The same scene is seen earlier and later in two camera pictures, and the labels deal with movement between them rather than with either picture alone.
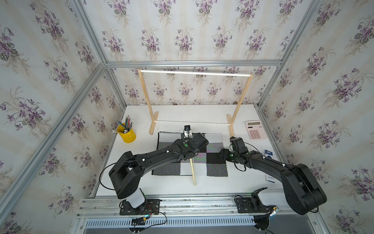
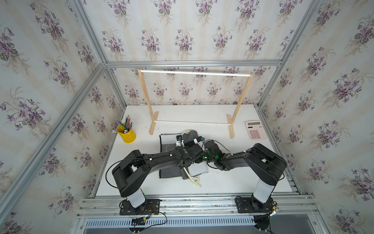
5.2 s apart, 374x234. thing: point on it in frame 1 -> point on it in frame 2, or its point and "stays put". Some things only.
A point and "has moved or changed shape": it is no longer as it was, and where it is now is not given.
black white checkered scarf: [207, 163] has moved or changed shape
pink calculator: [255, 129] stays put
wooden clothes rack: [230, 121] stays put
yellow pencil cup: [128, 137] stays put
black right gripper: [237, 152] -> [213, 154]
